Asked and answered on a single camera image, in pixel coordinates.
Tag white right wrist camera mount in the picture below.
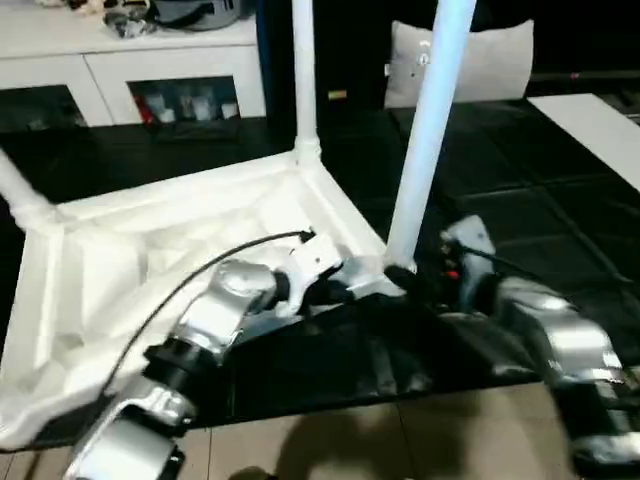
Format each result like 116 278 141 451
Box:
439 215 496 311

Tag grey helmet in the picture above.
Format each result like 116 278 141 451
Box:
154 0 257 29

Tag white plastic table leg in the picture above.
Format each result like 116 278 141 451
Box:
383 0 479 269
291 0 322 161
0 148 56 226

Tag black clutter pile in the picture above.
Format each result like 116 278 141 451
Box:
102 7 154 39

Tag black work mat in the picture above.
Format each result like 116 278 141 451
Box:
0 99 640 431

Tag grey cushion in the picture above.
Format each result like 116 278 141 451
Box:
383 19 535 109

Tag white glass-door cabinet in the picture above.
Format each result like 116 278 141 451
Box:
0 9 266 129

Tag white plastic table top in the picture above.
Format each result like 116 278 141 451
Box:
0 147 419 449

